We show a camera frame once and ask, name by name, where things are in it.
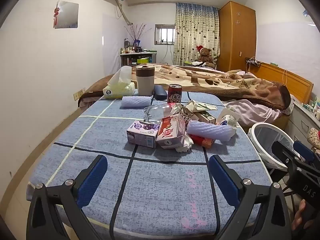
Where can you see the grey brown lidded cup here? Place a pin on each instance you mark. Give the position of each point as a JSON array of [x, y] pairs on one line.
[[145, 82]]

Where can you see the wrapped air conditioner pipe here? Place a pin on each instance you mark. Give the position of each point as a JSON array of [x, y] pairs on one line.
[[123, 12]]

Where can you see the lavender ribbed packet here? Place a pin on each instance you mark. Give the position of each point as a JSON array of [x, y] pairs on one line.
[[210, 130], [136, 101]]

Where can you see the wall mirror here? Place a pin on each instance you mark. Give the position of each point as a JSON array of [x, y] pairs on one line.
[[68, 15]]

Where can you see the brown teddy bear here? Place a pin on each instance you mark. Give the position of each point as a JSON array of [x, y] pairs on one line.
[[205, 55]]

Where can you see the blue checked tablecloth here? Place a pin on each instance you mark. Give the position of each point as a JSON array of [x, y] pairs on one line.
[[162, 192]]

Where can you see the green tissue box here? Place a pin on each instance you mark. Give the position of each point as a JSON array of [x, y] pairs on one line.
[[143, 61]]

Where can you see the cluttered grey shelf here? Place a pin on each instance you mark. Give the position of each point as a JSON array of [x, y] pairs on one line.
[[132, 57]]

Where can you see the red hanging ornament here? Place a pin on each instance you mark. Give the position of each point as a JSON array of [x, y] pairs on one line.
[[56, 11]]

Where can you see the wall socket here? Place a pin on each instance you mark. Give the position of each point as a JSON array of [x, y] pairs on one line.
[[78, 95]]

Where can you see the grey nightstand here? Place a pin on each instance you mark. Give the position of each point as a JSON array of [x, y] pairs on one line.
[[300, 122]]

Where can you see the dark glasses case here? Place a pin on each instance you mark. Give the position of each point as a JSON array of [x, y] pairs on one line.
[[160, 92]]

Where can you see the wooden wardrobe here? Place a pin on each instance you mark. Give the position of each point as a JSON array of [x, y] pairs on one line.
[[236, 37]]

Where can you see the person's right hand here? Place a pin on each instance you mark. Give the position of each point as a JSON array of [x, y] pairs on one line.
[[298, 217]]

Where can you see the pink milk carton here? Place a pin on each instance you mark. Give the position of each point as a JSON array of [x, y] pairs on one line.
[[170, 132]]

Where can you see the wooden headboard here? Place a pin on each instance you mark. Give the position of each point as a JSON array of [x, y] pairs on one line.
[[290, 80]]

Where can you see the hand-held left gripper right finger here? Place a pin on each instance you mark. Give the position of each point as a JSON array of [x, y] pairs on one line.
[[224, 181]]

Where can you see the white plastic bottle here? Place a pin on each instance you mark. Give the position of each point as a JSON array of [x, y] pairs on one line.
[[228, 120]]

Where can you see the floral cloth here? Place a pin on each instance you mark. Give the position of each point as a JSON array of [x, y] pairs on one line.
[[314, 137]]

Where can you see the yellow tissue pack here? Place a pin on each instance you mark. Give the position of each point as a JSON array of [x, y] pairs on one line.
[[117, 88]]

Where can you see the red orange packet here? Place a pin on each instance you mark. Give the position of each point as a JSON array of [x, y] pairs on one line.
[[202, 141]]

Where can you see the heart patterned curtain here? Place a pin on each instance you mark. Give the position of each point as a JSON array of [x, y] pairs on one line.
[[195, 27]]

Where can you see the pink bed sheet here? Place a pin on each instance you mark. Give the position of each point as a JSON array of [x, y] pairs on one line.
[[250, 110]]

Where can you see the barred window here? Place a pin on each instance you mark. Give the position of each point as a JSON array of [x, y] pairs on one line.
[[165, 33]]

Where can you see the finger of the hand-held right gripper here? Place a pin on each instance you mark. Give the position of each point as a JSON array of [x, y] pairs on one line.
[[283, 151], [303, 150]]

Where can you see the vase of flower branches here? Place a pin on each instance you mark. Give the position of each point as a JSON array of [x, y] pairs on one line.
[[137, 33]]

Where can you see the white bin with bag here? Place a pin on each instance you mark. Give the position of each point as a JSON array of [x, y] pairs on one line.
[[257, 140]]

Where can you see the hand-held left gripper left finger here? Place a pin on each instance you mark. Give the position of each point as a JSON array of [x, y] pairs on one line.
[[92, 181]]

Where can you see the purple milk carton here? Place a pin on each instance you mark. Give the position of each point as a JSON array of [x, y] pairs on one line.
[[141, 133]]

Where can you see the clear crushed plastic bottle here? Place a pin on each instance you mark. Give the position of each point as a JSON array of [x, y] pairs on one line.
[[156, 112]]

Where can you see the red drink can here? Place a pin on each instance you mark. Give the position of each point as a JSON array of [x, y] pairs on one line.
[[174, 95]]

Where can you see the crumpled white tissue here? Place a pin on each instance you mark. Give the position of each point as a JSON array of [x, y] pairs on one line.
[[185, 143]]

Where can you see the brown patterned wrapper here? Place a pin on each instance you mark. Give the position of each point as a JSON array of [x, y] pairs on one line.
[[186, 113]]

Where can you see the brown printed blanket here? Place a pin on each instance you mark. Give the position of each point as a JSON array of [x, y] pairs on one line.
[[212, 82]]

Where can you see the crumpled white green paper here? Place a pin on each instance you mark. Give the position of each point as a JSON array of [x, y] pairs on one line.
[[200, 105]]

